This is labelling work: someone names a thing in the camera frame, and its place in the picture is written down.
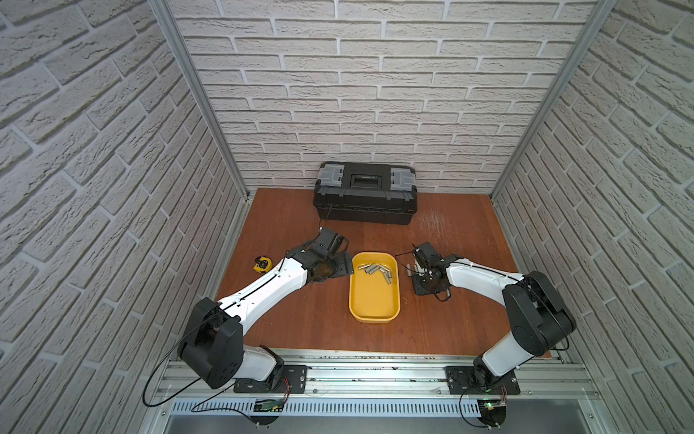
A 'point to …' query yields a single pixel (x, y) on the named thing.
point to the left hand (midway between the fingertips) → (346, 263)
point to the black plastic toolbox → (366, 193)
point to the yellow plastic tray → (374, 288)
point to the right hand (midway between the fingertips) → (424, 287)
